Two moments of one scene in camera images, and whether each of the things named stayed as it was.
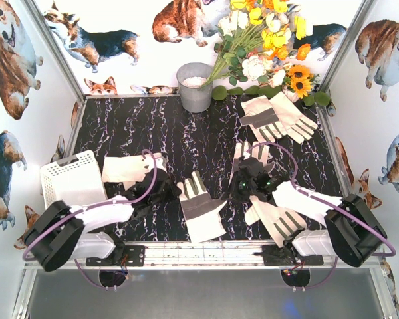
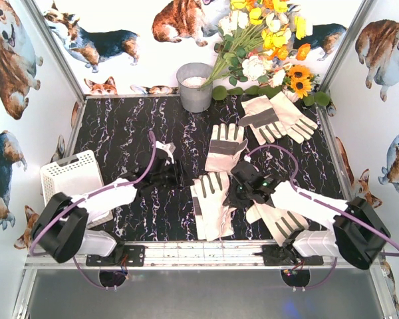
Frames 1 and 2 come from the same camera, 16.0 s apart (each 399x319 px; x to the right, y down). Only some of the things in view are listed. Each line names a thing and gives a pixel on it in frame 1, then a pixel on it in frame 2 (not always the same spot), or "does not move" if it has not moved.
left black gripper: [166, 185] -> [174, 171]
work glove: [281, 222] does not move
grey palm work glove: [263, 117] does not move
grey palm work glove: [201, 211] -> [226, 143]
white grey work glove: [258, 151] -> [213, 216]
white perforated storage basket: [75, 181] does not move
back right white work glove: [300, 129] does not move
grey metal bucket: [190, 78] does not move
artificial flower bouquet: [257, 40] does not move
